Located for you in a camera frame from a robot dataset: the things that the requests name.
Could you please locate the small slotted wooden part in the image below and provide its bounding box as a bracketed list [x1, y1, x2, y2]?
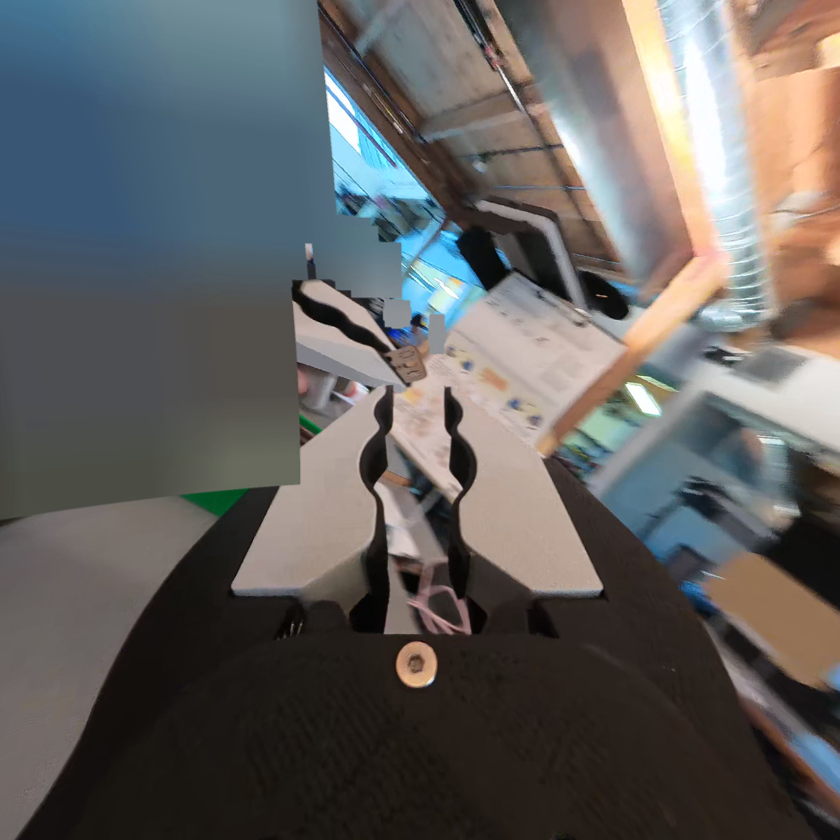
[388, 346, 429, 385]

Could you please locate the black hanging panel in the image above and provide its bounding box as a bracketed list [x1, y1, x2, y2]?
[457, 226, 514, 291]

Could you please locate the printed instruction sheet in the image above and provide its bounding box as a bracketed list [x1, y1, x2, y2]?
[392, 271, 630, 503]

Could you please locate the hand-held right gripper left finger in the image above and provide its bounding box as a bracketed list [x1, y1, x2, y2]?
[231, 386, 396, 635]

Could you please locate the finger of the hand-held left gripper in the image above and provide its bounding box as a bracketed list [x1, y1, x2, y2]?
[293, 280, 399, 353]
[293, 302, 410, 395]

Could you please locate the silver ventilation duct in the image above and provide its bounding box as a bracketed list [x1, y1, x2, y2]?
[663, 0, 782, 329]

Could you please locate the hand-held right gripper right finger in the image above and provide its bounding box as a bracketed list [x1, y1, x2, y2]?
[444, 386, 605, 635]

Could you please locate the pink cable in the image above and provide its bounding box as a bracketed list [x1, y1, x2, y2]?
[407, 567, 473, 636]

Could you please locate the white ceiling unit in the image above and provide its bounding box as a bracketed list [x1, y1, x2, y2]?
[474, 199, 589, 309]

